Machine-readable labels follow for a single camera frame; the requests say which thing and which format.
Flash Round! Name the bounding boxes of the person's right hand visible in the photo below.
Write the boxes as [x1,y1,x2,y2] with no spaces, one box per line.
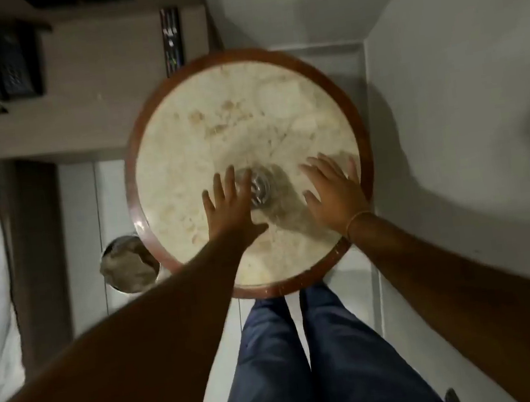
[297,147,375,241]

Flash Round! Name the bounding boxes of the person's left hand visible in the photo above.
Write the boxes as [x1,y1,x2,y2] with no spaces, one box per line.
[198,162,272,253]

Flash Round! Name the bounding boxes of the metal waste bin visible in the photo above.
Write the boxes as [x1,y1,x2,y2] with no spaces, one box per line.
[95,230,165,298]

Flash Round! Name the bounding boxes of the person's right forearm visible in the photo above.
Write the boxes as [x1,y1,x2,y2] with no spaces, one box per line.
[343,191,530,402]

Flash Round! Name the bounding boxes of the person's left forearm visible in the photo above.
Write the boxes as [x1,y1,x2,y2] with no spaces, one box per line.
[0,231,277,402]

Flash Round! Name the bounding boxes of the person's blue jeans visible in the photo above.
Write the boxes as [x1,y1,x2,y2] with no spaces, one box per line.
[202,268,446,402]

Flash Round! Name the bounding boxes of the round marble wooden-rimmed table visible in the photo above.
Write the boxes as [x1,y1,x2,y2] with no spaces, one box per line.
[110,34,389,315]

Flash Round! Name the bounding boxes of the light wooden desk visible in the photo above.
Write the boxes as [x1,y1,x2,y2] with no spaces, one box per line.
[0,0,224,174]

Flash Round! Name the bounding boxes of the black remote control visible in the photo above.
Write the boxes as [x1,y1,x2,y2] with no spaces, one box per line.
[158,6,187,79]

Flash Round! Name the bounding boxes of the dark wooden furniture panel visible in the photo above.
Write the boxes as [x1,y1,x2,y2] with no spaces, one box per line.
[0,153,83,380]

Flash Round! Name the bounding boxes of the black telephone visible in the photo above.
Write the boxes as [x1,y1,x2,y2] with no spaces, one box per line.
[0,16,47,102]

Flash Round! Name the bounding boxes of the thin gold bracelet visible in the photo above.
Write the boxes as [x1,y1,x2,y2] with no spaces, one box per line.
[343,209,377,242]

